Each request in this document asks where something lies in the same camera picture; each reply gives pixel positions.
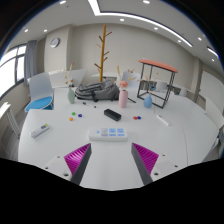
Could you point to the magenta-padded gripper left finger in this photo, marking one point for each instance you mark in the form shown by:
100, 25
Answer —
77, 159

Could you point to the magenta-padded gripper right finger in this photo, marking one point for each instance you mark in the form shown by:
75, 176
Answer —
146, 159

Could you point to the orange round magnet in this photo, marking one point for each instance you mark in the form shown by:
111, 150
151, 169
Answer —
71, 119

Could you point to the blue round magnet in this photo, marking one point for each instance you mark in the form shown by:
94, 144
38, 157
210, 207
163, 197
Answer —
80, 115
139, 117

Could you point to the white bar-shaped device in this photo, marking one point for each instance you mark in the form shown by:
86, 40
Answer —
163, 120

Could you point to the red round magnet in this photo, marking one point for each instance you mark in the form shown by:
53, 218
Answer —
135, 117

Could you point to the green round magnet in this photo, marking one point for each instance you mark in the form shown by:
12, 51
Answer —
73, 113

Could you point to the white remote control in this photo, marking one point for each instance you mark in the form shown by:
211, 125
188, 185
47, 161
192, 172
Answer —
40, 130

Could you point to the black marker pen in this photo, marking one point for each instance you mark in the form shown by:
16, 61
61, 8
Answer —
89, 105

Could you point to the black rectangular case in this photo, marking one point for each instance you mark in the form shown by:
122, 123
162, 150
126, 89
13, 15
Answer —
112, 114

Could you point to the blue vase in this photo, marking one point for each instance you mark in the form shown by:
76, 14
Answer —
148, 101

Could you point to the green vase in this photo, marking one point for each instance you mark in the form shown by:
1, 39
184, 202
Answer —
71, 96

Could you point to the pink vase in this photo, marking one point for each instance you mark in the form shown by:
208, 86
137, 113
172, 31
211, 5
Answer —
123, 99

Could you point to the grey backpack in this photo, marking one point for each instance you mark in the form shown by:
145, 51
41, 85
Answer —
100, 90

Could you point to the pink flower bouquet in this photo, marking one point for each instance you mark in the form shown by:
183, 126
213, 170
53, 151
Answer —
123, 84

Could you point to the dried flower stems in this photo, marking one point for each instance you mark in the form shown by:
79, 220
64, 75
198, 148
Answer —
147, 80
70, 80

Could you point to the white chair with blue cushion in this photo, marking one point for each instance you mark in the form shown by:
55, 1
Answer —
40, 88

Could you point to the white chairs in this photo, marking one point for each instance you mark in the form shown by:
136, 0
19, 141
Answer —
78, 76

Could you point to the black-framed orange-topped side table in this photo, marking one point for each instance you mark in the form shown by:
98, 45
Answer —
158, 64

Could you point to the grey curtain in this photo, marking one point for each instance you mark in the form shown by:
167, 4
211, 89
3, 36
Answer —
30, 61

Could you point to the window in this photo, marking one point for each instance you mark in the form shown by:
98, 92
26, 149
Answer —
8, 73

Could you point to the wooden coat rack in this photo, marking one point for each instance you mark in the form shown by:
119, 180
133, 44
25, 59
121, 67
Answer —
103, 50

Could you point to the ceiling lights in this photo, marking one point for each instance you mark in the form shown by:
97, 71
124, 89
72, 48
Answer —
95, 6

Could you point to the white wall board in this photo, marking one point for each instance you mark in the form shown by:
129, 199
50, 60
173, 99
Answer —
211, 88

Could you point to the round wall clock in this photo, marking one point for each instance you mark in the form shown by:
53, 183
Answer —
55, 42

